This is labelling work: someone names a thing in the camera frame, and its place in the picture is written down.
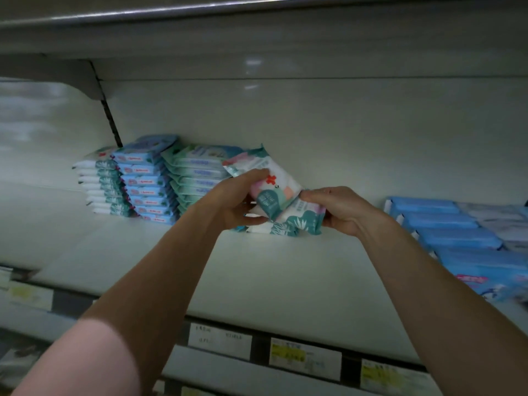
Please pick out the person's left forearm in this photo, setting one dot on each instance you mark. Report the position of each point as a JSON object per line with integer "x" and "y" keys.
{"x": 124, "y": 317}

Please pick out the row of blue white boxes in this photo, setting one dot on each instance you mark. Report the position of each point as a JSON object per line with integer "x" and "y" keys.
{"x": 462, "y": 239}

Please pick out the person's left hand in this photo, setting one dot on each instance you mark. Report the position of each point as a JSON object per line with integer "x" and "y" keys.
{"x": 227, "y": 202}

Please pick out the stack of blue green packets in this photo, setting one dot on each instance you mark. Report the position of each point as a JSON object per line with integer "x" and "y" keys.
{"x": 198, "y": 165}

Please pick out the person's right hand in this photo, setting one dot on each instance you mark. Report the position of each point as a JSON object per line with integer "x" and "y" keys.
{"x": 346, "y": 212}

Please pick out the stack of white green packets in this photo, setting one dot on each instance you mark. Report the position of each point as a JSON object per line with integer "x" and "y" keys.
{"x": 103, "y": 181}

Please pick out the metal store shelving unit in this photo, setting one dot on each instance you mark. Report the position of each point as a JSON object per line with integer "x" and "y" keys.
{"x": 371, "y": 136}

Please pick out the stack of blue red packets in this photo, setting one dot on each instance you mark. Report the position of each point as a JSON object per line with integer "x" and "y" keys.
{"x": 147, "y": 177}

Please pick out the person's right forearm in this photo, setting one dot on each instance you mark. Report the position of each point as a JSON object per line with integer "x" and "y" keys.
{"x": 454, "y": 317}

